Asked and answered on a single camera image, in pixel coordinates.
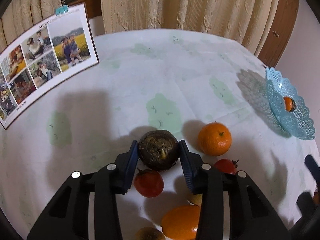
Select orange mandarin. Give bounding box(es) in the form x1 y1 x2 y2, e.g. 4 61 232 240
197 122 232 156

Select photo collage board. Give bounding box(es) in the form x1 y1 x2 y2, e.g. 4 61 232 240
0 2 100 130

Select orange oval fruit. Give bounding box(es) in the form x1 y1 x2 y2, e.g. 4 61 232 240
161 204 202 240

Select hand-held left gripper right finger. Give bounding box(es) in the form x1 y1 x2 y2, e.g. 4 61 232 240
179 139 292 240

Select brown wooden furniture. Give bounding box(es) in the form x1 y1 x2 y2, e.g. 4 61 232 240
67 0 102 19

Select brown wooden cabinet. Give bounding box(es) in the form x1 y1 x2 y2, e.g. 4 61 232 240
257 0 300 67

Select tan round longan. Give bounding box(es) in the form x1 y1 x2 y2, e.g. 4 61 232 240
187 193 203 207

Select teal binder clip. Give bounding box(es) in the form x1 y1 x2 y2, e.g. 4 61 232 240
55 0 69 15

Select brown round fruit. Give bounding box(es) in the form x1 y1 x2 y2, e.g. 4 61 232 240
135 227 166 240

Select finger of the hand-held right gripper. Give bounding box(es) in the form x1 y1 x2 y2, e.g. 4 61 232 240
290 192 314 232
304 154 320 178

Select red cherry tomato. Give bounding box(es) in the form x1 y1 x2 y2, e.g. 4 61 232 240
213 159 239 175
134 168 164 197

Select dark brown taro root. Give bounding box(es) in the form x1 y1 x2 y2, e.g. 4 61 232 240
138 129 181 172

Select blue lace plastic basket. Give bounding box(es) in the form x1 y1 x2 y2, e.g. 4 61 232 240
265 66 316 140

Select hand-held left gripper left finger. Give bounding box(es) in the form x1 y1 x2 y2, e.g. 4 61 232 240
26 140 139 240

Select cream textured curtain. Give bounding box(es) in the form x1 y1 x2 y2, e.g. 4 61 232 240
0 0 62 53
100 0 287 55

